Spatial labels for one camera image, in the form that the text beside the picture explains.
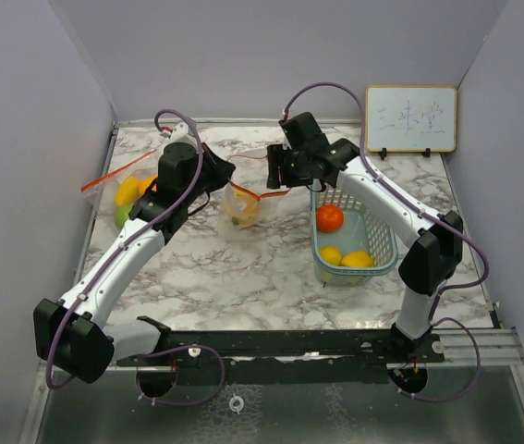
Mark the orange tangerine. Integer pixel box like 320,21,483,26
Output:
315,204,345,233

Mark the clear zip top bag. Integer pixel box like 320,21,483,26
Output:
80,149,160,222

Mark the green apple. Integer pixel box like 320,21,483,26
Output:
114,205,132,230

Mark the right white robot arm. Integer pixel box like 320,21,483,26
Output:
267,112,463,362

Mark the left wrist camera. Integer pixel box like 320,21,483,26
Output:
159,123,197,147

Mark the clear zip bag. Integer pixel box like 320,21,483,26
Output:
80,149,160,222
218,149,290,239

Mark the light blue plastic basket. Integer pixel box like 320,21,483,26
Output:
310,181,398,287

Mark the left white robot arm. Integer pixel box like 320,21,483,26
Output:
33,142,236,384

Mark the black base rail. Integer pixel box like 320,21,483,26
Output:
118,329,445,386

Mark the small whiteboard with writing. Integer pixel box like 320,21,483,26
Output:
365,85,457,153

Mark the small yellow lemon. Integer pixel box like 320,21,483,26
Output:
319,246,343,266

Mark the orange fruit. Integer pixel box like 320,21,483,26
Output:
224,204,259,228

